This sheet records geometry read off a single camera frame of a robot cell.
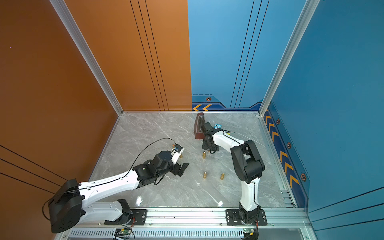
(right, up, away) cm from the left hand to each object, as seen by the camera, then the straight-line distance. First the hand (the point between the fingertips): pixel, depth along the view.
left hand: (183, 157), depth 81 cm
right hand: (+15, +3, +17) cm, 23 cm away
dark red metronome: (+9, +17, +19) cm, 27 cm away
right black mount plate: (+25, -28, -9) cm, 39 cm away
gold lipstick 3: (+22, -11, +2) cm, 25 cm away
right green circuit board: (+33, -35, -9) cm, 49 cm away
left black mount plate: (-21, -27, -7) cm, 35 cm away
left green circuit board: (-29, -35, -9) cm, 46 cm away
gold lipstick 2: (+12, -11, +3) cm, 17 cm away
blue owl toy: (+23, +17, +28) cm, 39 cm away
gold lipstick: (+12, -1, +10) cm, 16 cm away
